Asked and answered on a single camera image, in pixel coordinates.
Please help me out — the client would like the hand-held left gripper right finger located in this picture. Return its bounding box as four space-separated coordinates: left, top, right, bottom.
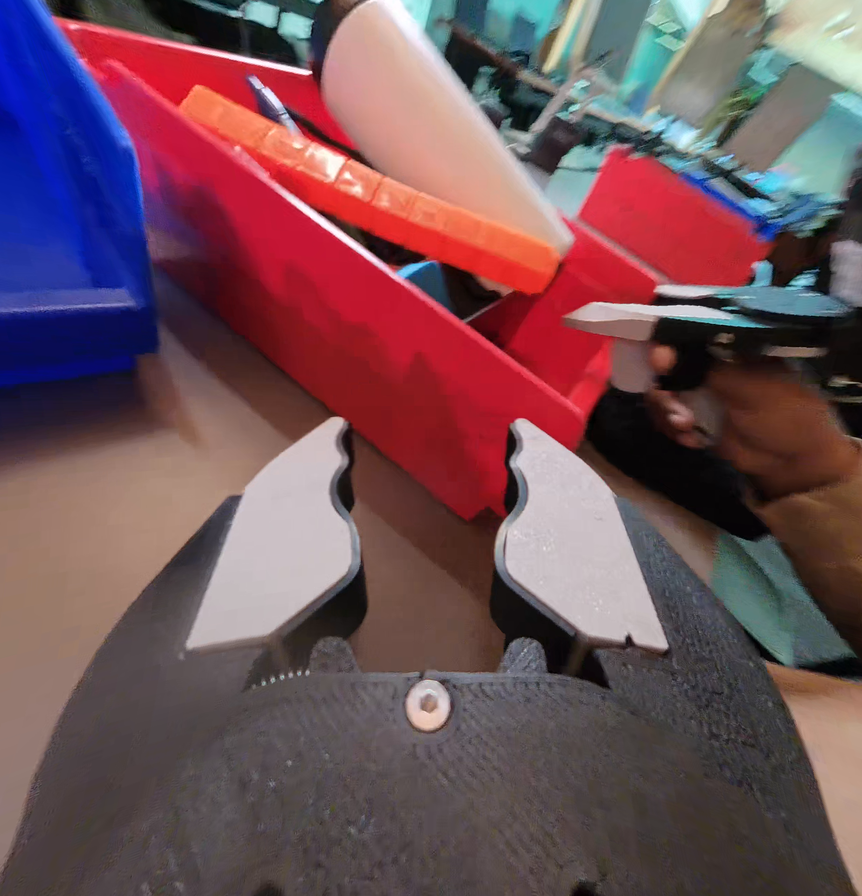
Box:
490 419 670 655

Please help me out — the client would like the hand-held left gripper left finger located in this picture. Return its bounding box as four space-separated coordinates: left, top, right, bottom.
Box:
184 416 367 655

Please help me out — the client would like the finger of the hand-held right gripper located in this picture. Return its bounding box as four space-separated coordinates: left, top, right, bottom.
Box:
653 283 738 303
562 301 661 394

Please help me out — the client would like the red plastic bin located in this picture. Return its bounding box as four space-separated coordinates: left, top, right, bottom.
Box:
56 17 664 522
576 146 776 286

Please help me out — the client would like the orange segmented plastic bar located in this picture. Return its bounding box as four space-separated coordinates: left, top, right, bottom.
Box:
179 85 562 295

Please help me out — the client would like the blue ballpoint pen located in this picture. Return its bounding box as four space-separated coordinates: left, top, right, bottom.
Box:
245 73 303 135

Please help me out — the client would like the person's right forearm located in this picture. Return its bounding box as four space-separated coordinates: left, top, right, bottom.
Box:
744 434 862 674

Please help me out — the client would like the person's right hand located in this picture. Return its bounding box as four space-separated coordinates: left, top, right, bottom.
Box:
644 343 862 503

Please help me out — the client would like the black chair armrest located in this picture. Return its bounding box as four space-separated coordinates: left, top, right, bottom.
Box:
587 391 769 541

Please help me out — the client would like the teal mesh chair seat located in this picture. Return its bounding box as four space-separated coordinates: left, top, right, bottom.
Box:
709 531 860 667

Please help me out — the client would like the white cylindrical bottle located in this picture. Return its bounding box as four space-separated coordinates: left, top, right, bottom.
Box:
310 0 576 258

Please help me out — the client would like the blue plastic bin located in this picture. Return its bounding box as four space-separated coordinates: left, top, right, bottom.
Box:
0 0 160 392

